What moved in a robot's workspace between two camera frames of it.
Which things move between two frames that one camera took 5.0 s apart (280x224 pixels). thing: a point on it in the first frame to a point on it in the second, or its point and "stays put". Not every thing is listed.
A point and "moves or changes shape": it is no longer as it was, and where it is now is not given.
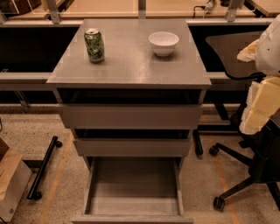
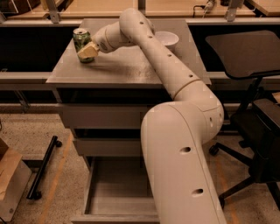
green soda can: (95, 47) moves or changes shape
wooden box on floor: (15, 178) stays put
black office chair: (262, 147) stays put
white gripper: (269, 53) to (101, 40)
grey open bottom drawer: (134, 190) stays put
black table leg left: (33, 193) stays put
